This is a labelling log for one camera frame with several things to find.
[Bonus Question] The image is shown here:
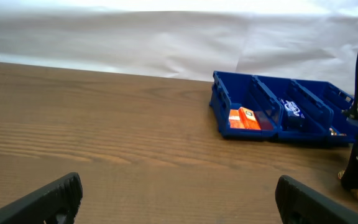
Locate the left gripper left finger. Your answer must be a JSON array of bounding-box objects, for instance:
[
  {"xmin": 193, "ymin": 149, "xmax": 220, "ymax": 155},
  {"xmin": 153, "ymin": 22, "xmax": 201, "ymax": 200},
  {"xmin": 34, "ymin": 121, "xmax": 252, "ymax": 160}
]
[{"xmin": 0, "ymin": 172, "xmax": 84, "ymax": 224}]

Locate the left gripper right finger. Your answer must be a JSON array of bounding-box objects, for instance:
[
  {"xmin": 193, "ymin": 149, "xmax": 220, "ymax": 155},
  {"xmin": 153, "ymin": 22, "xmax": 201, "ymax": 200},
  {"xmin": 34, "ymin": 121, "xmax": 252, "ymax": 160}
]
[{"xmin": 274, "ymin": 174, "xmax": 358, "ymax": 224}]

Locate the blue candy pack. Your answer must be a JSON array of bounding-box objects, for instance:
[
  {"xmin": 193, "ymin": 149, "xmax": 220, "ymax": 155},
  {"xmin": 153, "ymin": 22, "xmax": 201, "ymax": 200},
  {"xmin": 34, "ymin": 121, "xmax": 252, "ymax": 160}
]
[{"xmin": 278, "ymin": 98, "xmax": 306, "ymax": 119}]

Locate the orange candy box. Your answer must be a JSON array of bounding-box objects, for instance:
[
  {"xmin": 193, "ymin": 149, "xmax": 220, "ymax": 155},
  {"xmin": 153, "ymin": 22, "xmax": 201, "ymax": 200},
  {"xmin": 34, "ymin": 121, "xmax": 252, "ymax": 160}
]
[
  {"xmin": 228, "ymin": 108, "xmax": 246, "ymax": 130},
  {"xmin": 238, "ymin": 106, "xmax": 262, "ymax": 131}
]

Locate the blue tray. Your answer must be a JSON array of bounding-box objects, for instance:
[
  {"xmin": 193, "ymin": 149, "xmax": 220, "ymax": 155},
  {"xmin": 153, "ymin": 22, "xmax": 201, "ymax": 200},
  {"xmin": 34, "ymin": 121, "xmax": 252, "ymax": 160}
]
[{"xmin": 209, "ymin": 70, "xmax": 358, "ymax": 147}]

